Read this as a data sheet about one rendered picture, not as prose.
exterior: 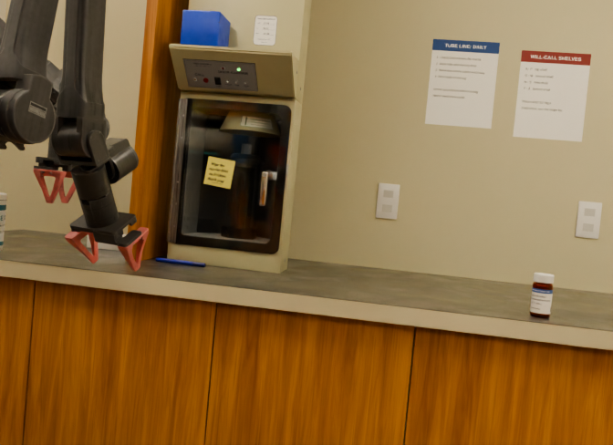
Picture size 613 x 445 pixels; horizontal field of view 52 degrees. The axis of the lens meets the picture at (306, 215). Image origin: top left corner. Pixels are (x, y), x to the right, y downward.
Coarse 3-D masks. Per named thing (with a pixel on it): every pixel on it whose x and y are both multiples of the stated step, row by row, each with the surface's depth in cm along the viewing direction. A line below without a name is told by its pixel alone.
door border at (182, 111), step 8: (184, 104) 170; (184, 112) 170; (184, 120) 170; (176, 128) 170; (184, 128) 170; (176, 136) 170; (176, 152) 170; (176, 160) 170; (176, 168) 171; (176, 176) 171; (176, 184) 171; (176, 192) 171; (176, 200) 171; (176, 208) 171; (176, 216) 171; (168, 224) 171; (176, 224) 171; (168, 232) 171
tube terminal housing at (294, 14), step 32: (192, 0) 170; (224, 0) 169; (256, 0) 167; (288, 0) 166; (288, 32) 166; (192, 96) 171; (224, 96) 169; (256, 96) 168; (288, 160) 167; (288, 192) 170; (288, 224) 174; (192, 256) 172; (224, 256) 170; (256, 256) 169
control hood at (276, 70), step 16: (176, 48) 159; (192, 48) 159; (208, 48) 158; (224, 48) 157; (240, 48) 157; (256, 48) 156; (176, 64) 163; (256, 64) 159; (272, 64) 158; (288, 64) 157; (272, 80) 161; (288, 80) 161; (272, 96) 166; (288, 96) 164
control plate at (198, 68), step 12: (192, 60) 161; (204, 60) 160; (192, 72) 164; (204, 72) 163; (216, 72) 162; (228, 72) 162; (240, 72) 161; (252, 72) 161; (192, 84) 167; (204, 84) 166; (228, 84) 165; (240, 84) 164; (252, 84) 163
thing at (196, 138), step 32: (192, 128) 170; (224, 128) 168; (256, 128) 167; (288, 128) 166; (192, 160) 170; (256, 160) 167; (192, 192) 170; (224, 192) 169; (256, 192) 167; (192, 224) 170; (224, 224) 169; (256, 224) 168
